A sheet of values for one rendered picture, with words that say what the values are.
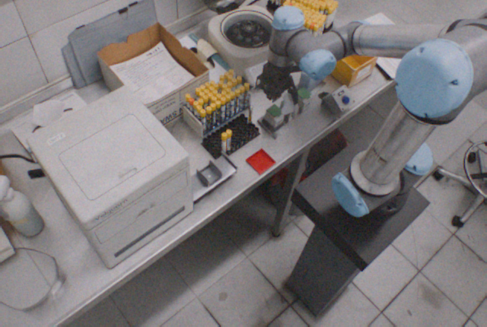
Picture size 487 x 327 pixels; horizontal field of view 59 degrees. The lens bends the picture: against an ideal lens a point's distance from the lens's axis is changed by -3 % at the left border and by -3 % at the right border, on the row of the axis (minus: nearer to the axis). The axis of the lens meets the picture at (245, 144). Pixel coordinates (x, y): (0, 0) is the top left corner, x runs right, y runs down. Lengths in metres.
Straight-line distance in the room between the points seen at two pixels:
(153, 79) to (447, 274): 1.69
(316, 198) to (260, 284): 0.95
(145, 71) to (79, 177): 0.60
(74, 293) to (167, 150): 0.46
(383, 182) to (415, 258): 1.39
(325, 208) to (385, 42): 0.49
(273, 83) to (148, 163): 0.42
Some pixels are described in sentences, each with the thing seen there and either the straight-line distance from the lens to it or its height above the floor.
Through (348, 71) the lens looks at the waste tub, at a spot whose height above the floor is 0.95.
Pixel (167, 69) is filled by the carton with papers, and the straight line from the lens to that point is 1.52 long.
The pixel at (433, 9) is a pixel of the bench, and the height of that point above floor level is 0.88.
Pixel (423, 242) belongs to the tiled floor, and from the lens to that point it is 2.42.
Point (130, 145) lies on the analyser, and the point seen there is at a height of 1.18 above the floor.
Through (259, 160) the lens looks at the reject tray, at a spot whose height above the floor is 0.88.
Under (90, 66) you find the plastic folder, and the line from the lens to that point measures 1.57.
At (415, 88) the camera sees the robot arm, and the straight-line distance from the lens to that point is 0.76.
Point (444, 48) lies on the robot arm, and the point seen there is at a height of 1.58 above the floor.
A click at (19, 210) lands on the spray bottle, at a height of 1.02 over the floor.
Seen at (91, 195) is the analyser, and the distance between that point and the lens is 0.99.
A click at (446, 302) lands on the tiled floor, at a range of 2.36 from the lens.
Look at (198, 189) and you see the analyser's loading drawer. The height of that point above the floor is 0.92.
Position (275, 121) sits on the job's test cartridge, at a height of 0.94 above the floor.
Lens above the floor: 2.02
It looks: 55 degrees down
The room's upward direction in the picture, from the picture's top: 7 degrees clockwise
